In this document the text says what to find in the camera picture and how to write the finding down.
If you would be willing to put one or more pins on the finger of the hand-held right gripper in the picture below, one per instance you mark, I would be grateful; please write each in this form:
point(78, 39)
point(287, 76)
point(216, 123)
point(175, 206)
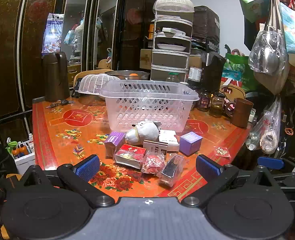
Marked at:
point(270, 163)
point(291, 183)

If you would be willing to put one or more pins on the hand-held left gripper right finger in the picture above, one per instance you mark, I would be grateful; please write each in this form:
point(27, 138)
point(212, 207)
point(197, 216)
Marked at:
point(208, 167)

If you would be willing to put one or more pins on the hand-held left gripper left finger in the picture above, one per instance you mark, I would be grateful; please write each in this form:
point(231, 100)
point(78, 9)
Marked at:
point(87, 167)

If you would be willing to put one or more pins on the purple cube box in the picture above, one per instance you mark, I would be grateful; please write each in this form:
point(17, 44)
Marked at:
point(190, 143)

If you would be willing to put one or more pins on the tall purple box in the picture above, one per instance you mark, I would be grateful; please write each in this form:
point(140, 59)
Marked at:
point(113, 142)

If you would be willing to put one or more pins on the clear packet with black item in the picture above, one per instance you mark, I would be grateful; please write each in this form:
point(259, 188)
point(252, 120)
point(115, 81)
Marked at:
point(171, 171)

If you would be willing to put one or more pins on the red box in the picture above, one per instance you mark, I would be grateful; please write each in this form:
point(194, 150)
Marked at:
point(130, 156)

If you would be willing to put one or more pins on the red candy bag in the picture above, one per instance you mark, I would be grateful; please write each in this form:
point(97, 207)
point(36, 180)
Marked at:
point(153, 163)

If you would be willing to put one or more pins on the white plush toy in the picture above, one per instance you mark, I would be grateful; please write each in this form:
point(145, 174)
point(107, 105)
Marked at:
point(142, 133)

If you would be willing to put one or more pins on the clear plastic basket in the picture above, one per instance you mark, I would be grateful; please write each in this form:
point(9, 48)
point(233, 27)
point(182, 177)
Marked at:
point(147, 102)

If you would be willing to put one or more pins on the red envelope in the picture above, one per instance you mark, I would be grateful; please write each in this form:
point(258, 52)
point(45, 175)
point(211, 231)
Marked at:
point(222, 151)

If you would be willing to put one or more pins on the crumpled plastic bag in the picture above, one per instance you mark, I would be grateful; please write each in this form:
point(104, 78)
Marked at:
point(271, 130)

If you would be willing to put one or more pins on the brown cup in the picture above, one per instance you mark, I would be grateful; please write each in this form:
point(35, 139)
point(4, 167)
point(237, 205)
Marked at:
point(241, 113)

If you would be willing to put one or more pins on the amber glass jar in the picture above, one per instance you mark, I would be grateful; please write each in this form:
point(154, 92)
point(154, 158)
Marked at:
point(217, 105)

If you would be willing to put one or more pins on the dark labelled jar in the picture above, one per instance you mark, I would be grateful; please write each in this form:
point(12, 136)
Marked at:
point(204, 101)

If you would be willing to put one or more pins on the white box of small bottles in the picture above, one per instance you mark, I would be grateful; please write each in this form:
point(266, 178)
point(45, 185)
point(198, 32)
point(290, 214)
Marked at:
point(22, 155)

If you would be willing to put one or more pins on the bunch of keys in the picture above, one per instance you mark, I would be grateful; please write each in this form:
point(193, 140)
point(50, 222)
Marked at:
point(60, 103)

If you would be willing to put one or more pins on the black wallet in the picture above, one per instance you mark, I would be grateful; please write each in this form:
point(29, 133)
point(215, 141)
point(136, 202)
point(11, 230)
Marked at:
point(75, 90)

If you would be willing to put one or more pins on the wooden chair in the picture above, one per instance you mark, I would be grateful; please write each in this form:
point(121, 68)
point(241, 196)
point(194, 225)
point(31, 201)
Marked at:
point(235, 91)
point(83, 74)

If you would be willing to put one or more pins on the beige tote bag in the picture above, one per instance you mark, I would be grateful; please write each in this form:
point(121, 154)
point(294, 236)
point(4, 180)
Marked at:
point(275, 82)

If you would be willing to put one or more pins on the white mesh food cover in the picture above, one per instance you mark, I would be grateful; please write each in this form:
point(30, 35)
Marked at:
point(95, 83)

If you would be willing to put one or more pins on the dark bottle with white label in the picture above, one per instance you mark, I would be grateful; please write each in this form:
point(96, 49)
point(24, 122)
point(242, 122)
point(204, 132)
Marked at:
point(194, 74)

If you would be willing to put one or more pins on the black electric kettle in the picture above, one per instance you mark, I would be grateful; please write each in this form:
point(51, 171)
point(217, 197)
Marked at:
point(212, 72)

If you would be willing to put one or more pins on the brown thermos jug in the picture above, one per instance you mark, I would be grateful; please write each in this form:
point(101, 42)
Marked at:
point(55, 77)

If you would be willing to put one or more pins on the glass jar with green lid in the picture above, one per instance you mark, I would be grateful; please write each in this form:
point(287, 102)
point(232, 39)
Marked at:
point(172, 78)

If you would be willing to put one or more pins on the green shopping bag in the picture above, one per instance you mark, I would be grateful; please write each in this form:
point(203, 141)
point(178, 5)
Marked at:
point(238, 70)

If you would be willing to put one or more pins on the orange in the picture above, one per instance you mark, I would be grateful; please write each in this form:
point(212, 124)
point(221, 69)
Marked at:
point(133, 74)

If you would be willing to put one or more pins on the metal bowl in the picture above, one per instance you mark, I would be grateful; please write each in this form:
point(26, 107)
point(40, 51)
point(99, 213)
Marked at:
point(142, 75)

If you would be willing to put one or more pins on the clear plastic bag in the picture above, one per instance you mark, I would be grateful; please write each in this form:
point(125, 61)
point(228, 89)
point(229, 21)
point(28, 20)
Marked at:
point(267, 52)

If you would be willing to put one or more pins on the tiered mesh food cabinet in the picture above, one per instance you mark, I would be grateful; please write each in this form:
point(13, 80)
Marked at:
point(171, 60)

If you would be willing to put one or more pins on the cardboard box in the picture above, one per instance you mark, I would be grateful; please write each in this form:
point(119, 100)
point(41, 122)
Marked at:
point(145, 58)

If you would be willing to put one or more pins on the white plate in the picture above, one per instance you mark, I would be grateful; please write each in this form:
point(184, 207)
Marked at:
point(171, 47)

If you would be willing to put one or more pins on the blue snack bag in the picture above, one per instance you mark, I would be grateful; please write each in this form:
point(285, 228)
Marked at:
point(52, 33)

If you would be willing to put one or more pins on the black suitcase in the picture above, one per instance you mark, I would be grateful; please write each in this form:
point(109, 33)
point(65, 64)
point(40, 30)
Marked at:
point(206, 25)

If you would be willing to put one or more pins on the dark wooden wardrobe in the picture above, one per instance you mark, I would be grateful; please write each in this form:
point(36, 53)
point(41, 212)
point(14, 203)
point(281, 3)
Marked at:
point(12, 42)

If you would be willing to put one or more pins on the green gift bag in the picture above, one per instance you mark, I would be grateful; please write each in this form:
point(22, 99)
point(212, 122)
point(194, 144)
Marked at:
point(255, 3)

